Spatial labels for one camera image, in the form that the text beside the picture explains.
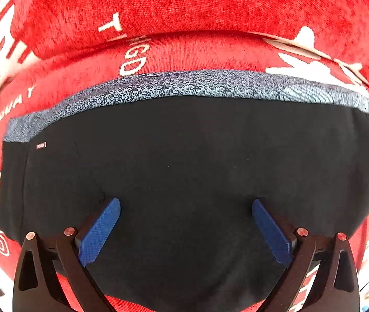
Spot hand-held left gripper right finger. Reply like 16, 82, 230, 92
251, 197, 360, 312

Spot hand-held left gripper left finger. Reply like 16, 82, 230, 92
13, 197, 121, 312

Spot black pants with grey waistband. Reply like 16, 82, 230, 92
0, 70, 369, 312

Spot red printed blanket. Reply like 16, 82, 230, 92
0, 0, 369, 312

